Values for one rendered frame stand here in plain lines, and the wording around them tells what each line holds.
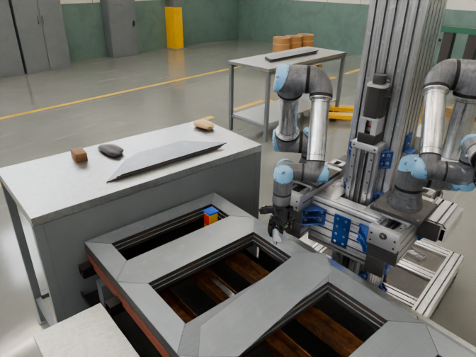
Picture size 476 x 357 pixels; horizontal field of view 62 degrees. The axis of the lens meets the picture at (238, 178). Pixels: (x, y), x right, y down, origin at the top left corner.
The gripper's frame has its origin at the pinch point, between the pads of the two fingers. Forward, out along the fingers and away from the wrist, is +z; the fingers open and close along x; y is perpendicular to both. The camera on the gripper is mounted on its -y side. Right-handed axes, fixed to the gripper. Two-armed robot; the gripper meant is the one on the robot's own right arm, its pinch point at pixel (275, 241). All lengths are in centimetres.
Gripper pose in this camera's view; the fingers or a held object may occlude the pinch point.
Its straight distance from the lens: 176.1
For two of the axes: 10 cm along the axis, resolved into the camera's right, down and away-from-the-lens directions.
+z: -0.2, 9.0, 4.4
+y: 6.6, 3.4, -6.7
